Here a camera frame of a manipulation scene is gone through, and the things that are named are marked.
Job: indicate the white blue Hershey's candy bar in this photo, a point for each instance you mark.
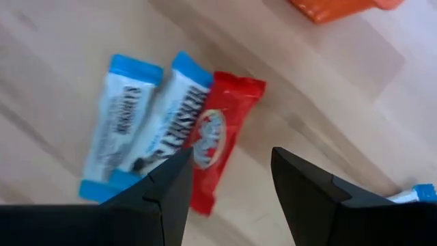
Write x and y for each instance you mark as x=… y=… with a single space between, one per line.
x=170 y=119
x=119 y=112
x=420 y=193

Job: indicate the orange plastic basket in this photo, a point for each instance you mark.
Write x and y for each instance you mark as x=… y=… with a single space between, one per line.
x=334 y=8

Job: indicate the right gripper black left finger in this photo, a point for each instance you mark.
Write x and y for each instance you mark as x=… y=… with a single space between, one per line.
x=102 y=222

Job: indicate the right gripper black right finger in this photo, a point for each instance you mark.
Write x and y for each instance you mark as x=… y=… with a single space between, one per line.
x=341 y=222

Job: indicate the red KitKat candy bar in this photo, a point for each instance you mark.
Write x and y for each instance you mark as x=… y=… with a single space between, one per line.
x=218 y=119

